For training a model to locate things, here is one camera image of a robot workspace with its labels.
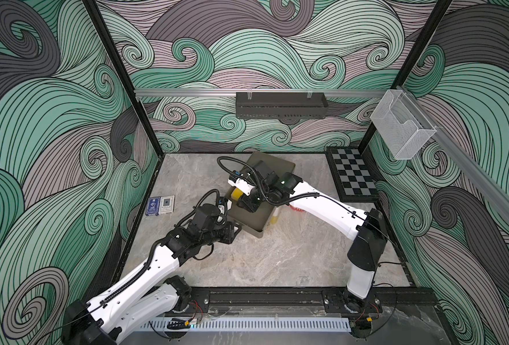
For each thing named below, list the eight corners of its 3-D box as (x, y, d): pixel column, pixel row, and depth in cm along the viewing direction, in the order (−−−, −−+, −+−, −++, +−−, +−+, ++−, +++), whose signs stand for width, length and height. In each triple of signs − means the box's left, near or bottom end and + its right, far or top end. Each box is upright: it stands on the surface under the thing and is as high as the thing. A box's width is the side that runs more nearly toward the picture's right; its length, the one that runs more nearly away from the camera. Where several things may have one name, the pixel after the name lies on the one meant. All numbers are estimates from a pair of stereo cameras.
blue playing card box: (145, 215, 98) (143, 213, 96) (151, 200, 103) (149, 197, 101) (158, 215, 98) (156, 213, 96) (163, 200, 103) (161, 197, 101)
